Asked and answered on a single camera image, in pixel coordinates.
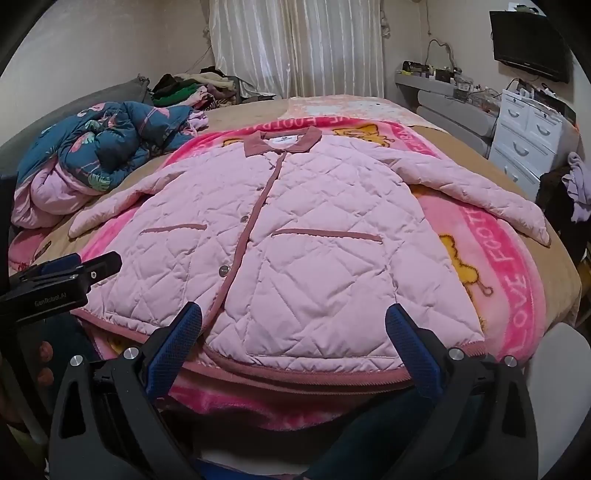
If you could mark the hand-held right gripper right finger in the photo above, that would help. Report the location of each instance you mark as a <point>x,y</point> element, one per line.
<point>415,353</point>

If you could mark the peach patterned towel blanket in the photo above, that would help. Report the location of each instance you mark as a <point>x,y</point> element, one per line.
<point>351,108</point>

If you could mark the white plastic chair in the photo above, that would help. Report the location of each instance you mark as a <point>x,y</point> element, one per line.
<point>561,369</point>

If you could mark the small dark tag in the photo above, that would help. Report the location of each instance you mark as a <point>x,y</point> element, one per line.
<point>42,250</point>

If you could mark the white sheer curtain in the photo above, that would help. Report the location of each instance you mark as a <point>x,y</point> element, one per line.
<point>295,46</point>

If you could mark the dark chair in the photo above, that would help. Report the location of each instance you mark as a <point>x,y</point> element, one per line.
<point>554,203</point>

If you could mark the pink patterned cloth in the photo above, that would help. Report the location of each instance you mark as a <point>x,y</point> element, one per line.
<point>23,251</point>

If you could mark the pale purple cloth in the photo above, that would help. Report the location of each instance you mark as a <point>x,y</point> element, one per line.
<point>579,184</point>

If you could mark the bed with tan sheet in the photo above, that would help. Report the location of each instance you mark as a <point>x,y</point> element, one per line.
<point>489,175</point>

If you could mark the grey padded headboard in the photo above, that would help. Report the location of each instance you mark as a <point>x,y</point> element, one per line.
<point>69,101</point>

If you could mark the blue floral duvet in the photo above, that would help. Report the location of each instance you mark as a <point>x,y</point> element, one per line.
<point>106,138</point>

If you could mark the pale lilac garment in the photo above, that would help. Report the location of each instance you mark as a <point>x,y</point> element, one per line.
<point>197,121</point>

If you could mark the pink quilted jacket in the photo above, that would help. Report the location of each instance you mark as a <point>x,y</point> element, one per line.
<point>300,230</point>

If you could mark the pile of mixed clothes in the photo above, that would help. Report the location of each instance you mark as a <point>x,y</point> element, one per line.
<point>184,92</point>

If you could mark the black wall television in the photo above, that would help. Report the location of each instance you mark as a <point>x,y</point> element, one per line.
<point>531,41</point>

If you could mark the white drawer chest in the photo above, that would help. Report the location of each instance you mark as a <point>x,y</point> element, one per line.
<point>521,134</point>

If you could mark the cluster of small electronics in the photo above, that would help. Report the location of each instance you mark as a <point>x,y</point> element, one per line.
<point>443,76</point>

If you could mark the person's left hand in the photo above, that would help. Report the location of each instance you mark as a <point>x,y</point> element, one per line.
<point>45,360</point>

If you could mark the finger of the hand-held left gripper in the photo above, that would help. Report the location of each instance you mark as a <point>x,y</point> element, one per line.
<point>99,270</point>
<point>57,265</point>

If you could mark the grey curved shelf unit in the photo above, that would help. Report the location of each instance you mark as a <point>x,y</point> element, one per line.
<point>455,117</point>

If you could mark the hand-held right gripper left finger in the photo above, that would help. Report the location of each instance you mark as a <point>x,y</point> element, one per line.
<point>178,344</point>

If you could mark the pink printed blanket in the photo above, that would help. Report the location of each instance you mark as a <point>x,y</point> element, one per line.
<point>503,258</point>

